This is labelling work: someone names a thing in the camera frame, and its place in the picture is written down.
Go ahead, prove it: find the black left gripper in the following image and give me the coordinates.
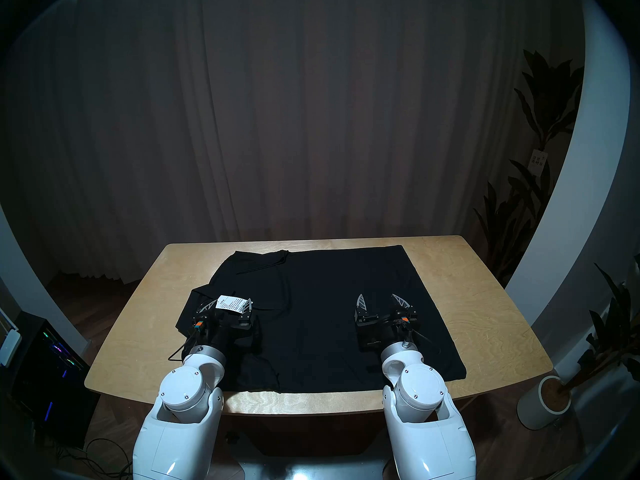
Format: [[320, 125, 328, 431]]
[[192, 298, 257, 350]]

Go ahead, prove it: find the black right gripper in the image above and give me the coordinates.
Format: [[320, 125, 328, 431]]
[[355, 294, 418, 352]]

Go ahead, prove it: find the white printed shirt label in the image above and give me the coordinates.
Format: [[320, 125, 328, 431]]
[[216, 295, 251, 313]]

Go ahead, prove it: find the black t-shirt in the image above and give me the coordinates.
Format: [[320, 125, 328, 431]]
[[175, 245, 467, 394]]

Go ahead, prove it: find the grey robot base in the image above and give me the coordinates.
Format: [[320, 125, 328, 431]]
[[225, 431, 396, 480]]

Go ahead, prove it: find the white round plant pot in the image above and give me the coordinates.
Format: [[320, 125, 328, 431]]
[[517, 375, 572, 431]]

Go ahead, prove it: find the black computer tower with lights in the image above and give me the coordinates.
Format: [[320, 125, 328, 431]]
[[10, 311, 101, 447]]

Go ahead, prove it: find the brown pleated curtain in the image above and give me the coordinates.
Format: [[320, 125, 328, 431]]
[[5, 0, 586, 285]]

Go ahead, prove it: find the dark plant in white pot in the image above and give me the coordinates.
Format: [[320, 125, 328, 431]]
[[562, 254, 640, 390]]

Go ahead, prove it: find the tall dark leafy plant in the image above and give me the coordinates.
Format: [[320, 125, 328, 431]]
[[472, 49, 586, 285]]

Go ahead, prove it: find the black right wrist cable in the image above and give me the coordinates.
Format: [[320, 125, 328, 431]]
[[407, 329, 441, 355]]

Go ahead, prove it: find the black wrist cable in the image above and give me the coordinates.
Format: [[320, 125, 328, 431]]
[[407, 329, 441, 355], [168, 334, 198, 362]]

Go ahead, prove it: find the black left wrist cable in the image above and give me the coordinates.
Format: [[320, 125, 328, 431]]
[[168, 334, 198, 362]]

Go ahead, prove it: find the black floor cable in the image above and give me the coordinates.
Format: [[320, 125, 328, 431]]
[[50, 436, 133, 480]]

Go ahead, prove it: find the white wall device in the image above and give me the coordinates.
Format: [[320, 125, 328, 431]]
[[0, 329, 22, 367]]

